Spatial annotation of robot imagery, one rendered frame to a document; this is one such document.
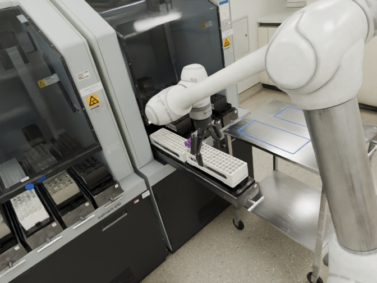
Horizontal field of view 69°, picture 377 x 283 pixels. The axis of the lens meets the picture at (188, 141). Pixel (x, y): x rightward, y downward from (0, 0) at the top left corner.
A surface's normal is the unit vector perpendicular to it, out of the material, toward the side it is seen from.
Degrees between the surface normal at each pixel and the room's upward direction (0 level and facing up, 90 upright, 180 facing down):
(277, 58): 84
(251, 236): 0
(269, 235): 0
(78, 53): 90
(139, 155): 90
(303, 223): 0
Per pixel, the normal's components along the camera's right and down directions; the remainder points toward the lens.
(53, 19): 0.16, -0.57
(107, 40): 0.64, 0.32
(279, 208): -0.18, -0.83
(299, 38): -0.29, -0.34
